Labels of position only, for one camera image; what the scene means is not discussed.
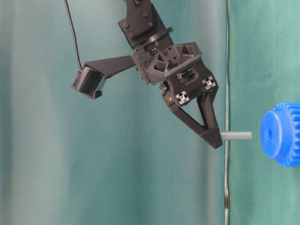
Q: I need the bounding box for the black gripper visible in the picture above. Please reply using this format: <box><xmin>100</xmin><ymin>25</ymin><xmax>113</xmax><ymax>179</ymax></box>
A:
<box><xmin>132</xmin><ymin>42</ymin><xmax>222</xmax><ymax>149</ymax></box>

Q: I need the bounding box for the grey metal shaft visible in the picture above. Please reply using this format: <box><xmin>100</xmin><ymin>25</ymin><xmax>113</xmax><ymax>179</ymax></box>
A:
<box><xmin>220</xmin><ymin>131</ymin><xmax>253</xmax><ymax>141</ymax></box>

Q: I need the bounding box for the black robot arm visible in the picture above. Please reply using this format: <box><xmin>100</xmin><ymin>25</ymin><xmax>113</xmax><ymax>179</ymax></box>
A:
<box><xmin>118</xmin><ymin>0</ymin><xmax>222</xmax><ymax>149</ymax></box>

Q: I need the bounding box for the blue plastic gear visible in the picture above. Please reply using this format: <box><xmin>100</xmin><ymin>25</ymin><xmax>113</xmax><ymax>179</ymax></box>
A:
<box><xmin>260</xmin><ymin>102</ymin><xmax>300</xmax><ymax>167</ymax></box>

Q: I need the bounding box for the green table cloth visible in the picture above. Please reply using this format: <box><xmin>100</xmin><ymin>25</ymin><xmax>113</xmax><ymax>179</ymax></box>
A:
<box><xmin>228</xmin><ymin>0</ymin><xmax>300</xmax><ymax>225</ymax></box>

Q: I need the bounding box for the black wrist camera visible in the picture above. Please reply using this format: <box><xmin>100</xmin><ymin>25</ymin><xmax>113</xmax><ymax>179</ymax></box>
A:
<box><xmin>71</xmin><ymin>66</ymin><xmax>106</xmax><ymax>99</ymax></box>

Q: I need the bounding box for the black camera cable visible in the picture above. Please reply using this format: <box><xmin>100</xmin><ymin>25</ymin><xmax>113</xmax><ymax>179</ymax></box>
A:
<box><xmin>64</xmin><ymin>0</ymin><xmax>83</xmax><ymax>70</ymax></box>

